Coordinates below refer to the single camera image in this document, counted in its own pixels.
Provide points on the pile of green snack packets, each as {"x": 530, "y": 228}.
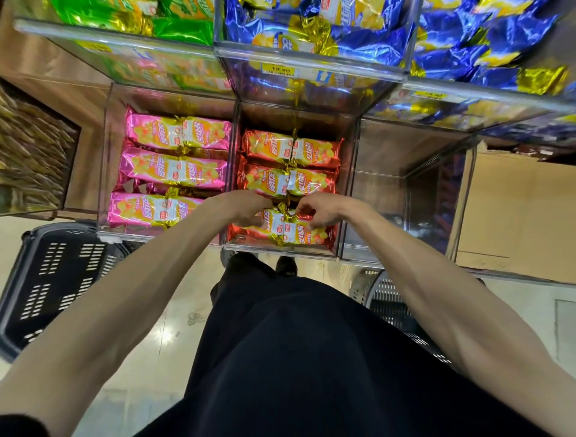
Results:
{"x": 112, "y": 13}

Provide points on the person's shoe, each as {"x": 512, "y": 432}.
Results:
{"x": 230, "y": 257}
{"x": 286, "y": 265}

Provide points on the person's right forearm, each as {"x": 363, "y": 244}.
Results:
{"x": 454, "y": 324}

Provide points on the pink snack packet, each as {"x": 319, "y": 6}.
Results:
{"x": 148, "y": 210}
{"x": 177, "y": 133}
{"x": 173, "y": 170}

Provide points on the person's left fingers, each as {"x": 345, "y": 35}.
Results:
{"x": 259, "y": 208}

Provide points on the person's right shoe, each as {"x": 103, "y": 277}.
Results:
{"x": 286, "y": 265}

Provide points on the pile of golden brown packets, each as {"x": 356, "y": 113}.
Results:
{"x": 31, "y": 153}

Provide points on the person's black garment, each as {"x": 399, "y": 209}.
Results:
{"x": 315, "y": 360}

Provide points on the person's right hand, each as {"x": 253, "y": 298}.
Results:
{"x": 333, "y": 209}

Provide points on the person's right fingers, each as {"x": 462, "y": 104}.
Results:
{"x": 310, "y": 208}

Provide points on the yellow price label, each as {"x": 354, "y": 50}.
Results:
{"x": 93, "y": 46}
{"x": 277, "y": 70}
{"x": 429, "y": 95}

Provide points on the brown wooden shelf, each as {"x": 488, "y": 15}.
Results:
{"x": 54, "y": 76}

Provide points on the person's left shoe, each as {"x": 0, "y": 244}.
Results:
{"x": 230, "y": 257}

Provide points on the pile of blue snack packets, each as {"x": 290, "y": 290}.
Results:
{"x": 495, "y": 40}
{"x": 360, "y": 40}

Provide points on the red snack packet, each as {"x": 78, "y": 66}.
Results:
{"x": 279, "y": 181}
{"x": 290, "y": 151}
{"x": 292, "y": 234}

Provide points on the person's black sleeve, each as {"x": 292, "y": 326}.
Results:
{"x": 20, "y": 427}

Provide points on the person's left hand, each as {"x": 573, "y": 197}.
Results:
{"x": 236, "y": 208}

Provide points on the brown cardboard box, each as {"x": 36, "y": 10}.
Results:
{"x": 517, "y": 216}

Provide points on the black plastic shopping basket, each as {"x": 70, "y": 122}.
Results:
{"x": 49, "y": 288}
{"x": 391, "y": 310}

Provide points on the clear acrylic bin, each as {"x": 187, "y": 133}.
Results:
{"x": 472, "y": 110}
{"x": 148, "y": 67}
{"x": 310, "y": 90}
{"x": 391, "y": 180}
{"x": 112, "y": 148}
{"x": 348, "y": 148}

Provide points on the person's left forearm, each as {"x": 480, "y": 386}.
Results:
{"x": 117, "y": 310}

